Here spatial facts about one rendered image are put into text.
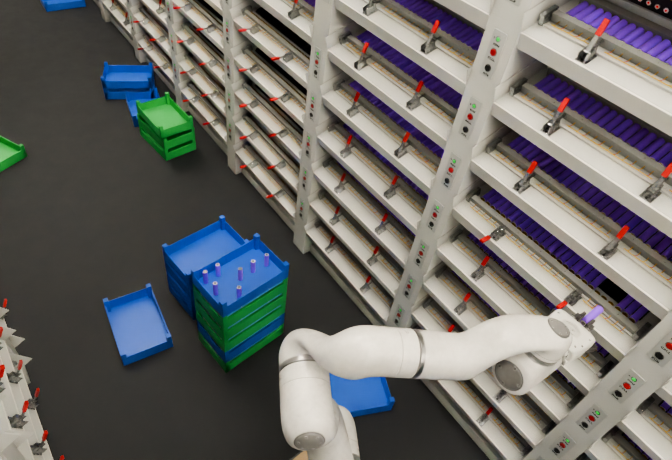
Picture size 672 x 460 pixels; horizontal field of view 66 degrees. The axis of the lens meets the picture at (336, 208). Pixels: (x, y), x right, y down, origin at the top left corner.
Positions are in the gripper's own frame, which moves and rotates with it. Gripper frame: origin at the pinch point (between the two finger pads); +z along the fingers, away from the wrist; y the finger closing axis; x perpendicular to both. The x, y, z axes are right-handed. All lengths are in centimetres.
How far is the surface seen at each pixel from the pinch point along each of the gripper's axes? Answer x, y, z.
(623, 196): -27.3, 11.2, 7.0
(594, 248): -11.1, 10.0, 11.4
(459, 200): 6, 50, 16
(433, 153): 2, 69, 22
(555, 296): 8.4, 10.8, 14.3
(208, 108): 79, 231, 34
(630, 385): 14.6, -15.6, 15.5
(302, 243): 93, 122, 32
